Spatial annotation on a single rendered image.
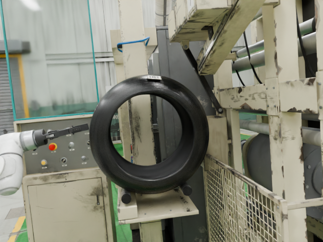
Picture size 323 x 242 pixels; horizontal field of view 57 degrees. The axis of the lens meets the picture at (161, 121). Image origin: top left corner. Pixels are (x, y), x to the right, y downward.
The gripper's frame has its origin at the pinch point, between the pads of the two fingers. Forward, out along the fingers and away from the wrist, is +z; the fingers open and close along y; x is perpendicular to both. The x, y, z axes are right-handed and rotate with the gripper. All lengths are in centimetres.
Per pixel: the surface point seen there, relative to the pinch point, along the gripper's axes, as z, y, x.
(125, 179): 14.9, -11.4, 26.3
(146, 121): 32.5, 25.9, 6.3
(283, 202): 61, -61, 32
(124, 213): 10.8, -11.1, 41.3
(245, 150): 94, 46, 43
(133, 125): 24.8, 25.9, 6.7
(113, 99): 17.9, -11.2, -9.4
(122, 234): -9, 152, 123
